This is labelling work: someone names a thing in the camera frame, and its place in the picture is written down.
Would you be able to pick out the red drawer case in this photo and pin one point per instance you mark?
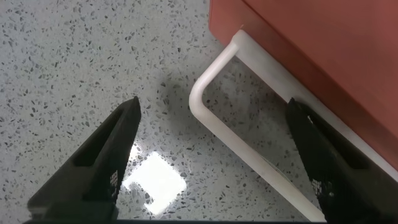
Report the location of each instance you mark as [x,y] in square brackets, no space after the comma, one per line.
[326,31]

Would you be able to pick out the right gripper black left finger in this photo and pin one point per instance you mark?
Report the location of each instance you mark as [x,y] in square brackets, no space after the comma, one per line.
[99,161]

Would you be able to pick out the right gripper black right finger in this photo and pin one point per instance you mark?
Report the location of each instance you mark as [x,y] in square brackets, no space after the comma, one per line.
[342,180]

